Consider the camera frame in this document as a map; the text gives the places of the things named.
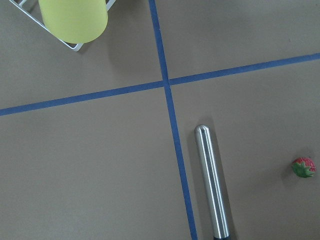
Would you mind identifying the red strawberry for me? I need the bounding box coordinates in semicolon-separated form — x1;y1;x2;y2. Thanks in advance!
291;157;316;178

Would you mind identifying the yellow cup on rack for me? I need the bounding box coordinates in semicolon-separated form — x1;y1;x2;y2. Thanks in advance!
38;0;108;44

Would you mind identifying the steel muddler black tip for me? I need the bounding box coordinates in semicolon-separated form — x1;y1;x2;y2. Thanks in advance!
194;124;231;240

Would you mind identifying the white wire cup rack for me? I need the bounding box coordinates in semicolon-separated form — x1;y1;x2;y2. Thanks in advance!
11;0;115;52

